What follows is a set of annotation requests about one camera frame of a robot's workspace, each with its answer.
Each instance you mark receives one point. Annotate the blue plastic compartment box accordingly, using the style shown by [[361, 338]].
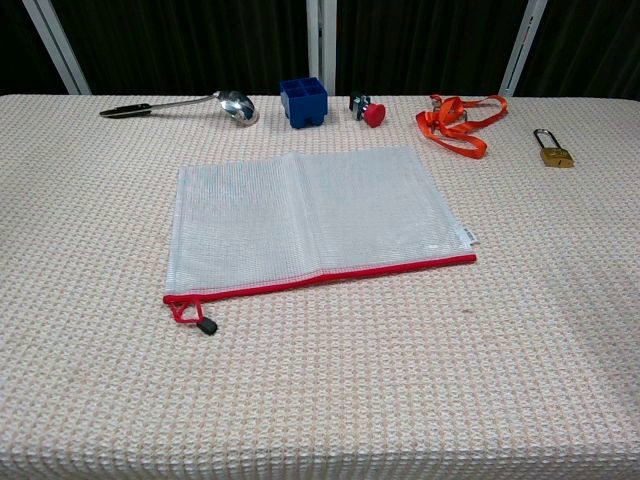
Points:
[[305, 107]]

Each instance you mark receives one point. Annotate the beige waffle tablecloth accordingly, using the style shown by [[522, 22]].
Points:
[[350, 380]]

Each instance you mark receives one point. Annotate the brass padlock long shackle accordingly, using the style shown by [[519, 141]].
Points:
[[556, 157]]

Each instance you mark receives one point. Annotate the red emergency stop button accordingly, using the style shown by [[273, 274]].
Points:
[[372, 114]]

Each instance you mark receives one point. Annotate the black pleated curtain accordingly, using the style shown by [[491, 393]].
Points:
[[190, 45]]

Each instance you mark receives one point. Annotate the white metal frame post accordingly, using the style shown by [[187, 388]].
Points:
[[57, 45], [522, 45], [321, 40]]

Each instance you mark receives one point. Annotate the white mesh zip bag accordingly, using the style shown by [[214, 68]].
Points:
[[310, 215]]

